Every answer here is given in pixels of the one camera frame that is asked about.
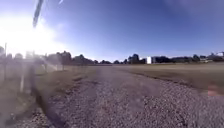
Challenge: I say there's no row of dark trees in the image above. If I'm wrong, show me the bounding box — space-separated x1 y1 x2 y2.
0 45 224 66

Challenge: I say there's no white building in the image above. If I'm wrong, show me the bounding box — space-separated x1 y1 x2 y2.
146 56 153 65

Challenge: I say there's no grey gravel path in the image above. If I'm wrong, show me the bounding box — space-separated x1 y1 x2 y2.
9 65 224 128

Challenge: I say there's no dry grass verge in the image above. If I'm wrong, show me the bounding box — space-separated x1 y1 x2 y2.
0 65 98 128

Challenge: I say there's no dry grass field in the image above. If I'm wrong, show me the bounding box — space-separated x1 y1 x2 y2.
114 62 224 93

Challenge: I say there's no wire fence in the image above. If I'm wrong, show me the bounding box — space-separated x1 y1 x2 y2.
0 42 88 94

